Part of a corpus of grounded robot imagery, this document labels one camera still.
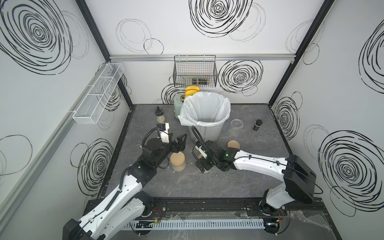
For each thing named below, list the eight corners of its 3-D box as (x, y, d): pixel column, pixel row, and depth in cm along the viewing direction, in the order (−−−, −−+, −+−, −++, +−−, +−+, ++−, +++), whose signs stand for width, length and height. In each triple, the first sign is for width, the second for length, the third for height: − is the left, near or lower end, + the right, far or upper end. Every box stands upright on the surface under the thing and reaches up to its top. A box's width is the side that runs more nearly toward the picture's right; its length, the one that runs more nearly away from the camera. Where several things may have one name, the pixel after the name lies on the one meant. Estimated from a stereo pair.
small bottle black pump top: (157, 123, 111) (154, 113, 102) (158, 116, 115) (155, 106, 106) (164, 123, 111) (162, 113, 102) (165, 116, 115) (163, 106, 106)
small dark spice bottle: (252, 131, 105) (257, 123, 98) (251, 127, 108) (255, 119, 100) (258, 131, 105) (263, 123, 98) (257, 127, 108) (261, 119, 100)
